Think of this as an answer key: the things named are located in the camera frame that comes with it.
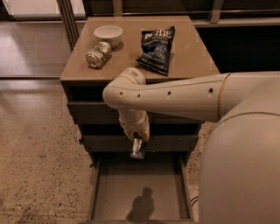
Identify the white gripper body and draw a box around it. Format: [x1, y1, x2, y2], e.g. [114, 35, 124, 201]
[119, 112, 150, 134]

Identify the redbull can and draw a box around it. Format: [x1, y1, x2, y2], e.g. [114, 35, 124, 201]
[130, 138, 145, 159]

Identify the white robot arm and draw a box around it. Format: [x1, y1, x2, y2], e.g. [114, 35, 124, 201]
[102, 68, 280, 224]

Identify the middle drawer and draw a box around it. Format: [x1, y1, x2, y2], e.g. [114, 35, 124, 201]
[83, 135, 198, 152]

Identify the top drawer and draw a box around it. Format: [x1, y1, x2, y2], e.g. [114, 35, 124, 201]
[67, 101, 200, 124]

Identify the brown drawer cabinet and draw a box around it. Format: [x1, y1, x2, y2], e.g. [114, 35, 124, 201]
[59, 16, 221, 224]

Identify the open bottom drawer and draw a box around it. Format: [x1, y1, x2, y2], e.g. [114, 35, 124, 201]
[80, 152, 198, 224]

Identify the green white soda can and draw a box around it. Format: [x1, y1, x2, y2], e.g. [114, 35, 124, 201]
[86, 41, 111, 68]

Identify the blue kettle chips bag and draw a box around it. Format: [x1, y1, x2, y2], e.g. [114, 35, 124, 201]
[136, 26, 176, 75]

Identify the white bowl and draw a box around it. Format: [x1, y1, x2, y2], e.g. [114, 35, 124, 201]
[94, 25, 123, 48]

